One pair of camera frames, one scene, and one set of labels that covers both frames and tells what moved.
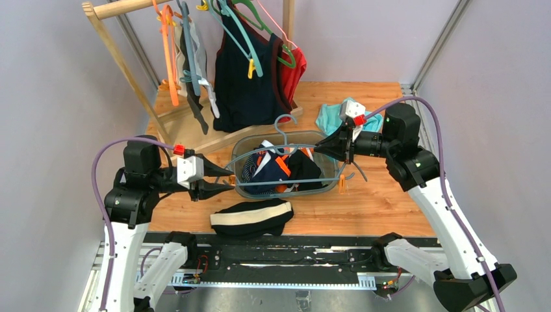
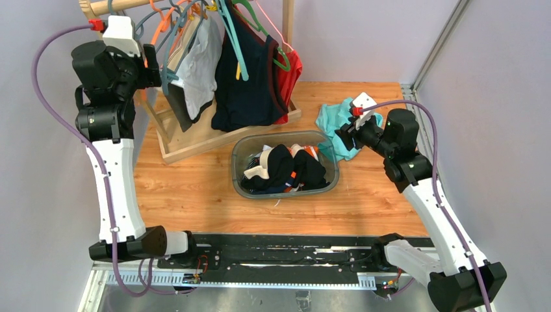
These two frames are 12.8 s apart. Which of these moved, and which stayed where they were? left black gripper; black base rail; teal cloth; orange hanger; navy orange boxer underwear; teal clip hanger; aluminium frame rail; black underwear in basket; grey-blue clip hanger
Moved: orange hanger; teal clip hanger; left black gripper; navy orange boxer underwear; grey-blue clip hanger
Stayed: black base rail; aluminium frame rail; black underwear in basket; teal cloth
